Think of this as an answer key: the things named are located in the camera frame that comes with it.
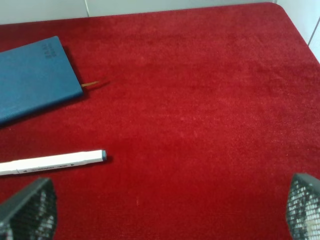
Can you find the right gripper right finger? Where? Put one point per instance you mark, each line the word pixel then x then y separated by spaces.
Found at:
pixel 303 207

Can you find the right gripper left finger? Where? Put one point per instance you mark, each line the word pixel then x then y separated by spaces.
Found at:
pixel 31 213

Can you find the white marker pen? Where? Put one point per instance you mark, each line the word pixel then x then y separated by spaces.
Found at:
pixel 46 163

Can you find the blue notebook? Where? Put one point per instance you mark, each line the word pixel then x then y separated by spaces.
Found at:
pixel 36 78

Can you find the red velvet table cloth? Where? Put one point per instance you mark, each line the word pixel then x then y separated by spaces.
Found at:
pixel 205 115

